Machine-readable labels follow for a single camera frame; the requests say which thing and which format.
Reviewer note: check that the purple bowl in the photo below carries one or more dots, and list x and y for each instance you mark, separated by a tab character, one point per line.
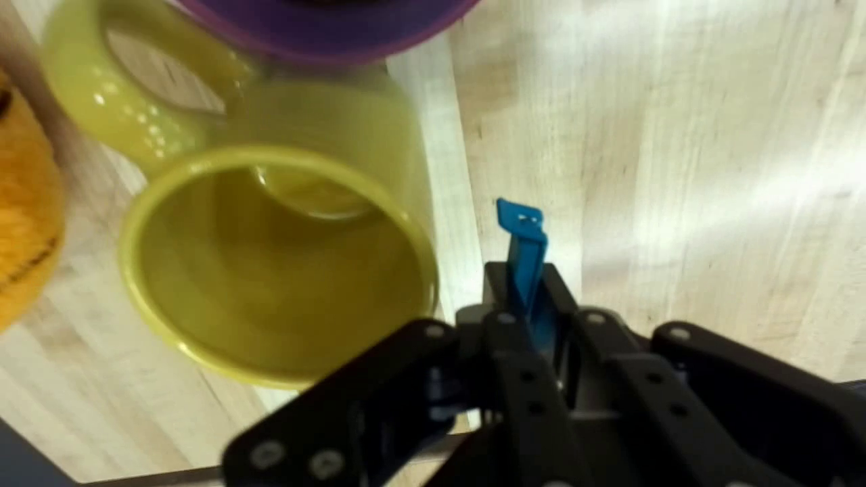
325	30

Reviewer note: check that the blue clip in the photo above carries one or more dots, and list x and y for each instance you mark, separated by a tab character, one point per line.
527	244

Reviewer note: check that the yellow mug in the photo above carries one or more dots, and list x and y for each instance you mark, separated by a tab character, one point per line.
271	272

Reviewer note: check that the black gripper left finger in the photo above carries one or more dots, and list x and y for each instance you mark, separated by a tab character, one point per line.
424	407

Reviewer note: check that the orange pumpkin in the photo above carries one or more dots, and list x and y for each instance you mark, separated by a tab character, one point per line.
28	206

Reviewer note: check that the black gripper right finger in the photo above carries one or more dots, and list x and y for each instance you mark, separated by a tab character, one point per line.
704	407

